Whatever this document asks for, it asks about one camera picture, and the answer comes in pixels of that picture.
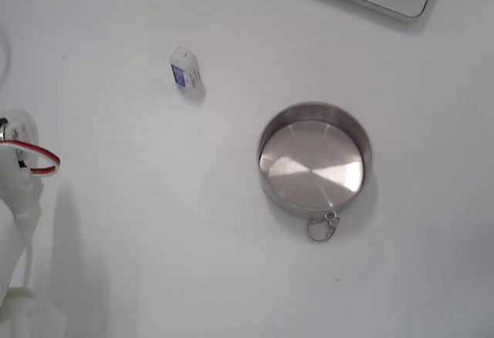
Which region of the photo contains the red white black servo cable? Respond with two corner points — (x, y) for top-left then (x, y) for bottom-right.
(0, 140), (63, 177)

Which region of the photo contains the small white and blue box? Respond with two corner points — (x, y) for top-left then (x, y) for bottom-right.
(169, 45), (203, 92)

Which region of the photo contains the round metal bowl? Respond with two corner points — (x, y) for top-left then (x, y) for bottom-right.
(257, 101), (374, 216)

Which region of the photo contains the metal keyring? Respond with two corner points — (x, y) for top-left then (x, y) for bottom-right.
(306, 209), (341, 244)

